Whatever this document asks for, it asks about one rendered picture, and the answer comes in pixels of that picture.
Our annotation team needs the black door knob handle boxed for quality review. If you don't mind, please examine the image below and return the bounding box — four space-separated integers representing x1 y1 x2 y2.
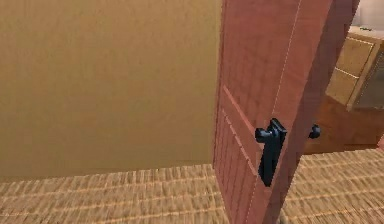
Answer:
308 123 322 140

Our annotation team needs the black door lever handle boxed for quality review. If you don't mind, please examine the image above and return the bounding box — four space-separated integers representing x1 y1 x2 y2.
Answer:
254 117 288 188

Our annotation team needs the reddish brown room door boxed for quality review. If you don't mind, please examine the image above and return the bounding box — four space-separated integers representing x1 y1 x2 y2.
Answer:
212 0 362 224

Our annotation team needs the light wooden drawer cabinet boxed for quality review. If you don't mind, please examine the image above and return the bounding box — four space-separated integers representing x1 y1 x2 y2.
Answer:
324 25 384 113

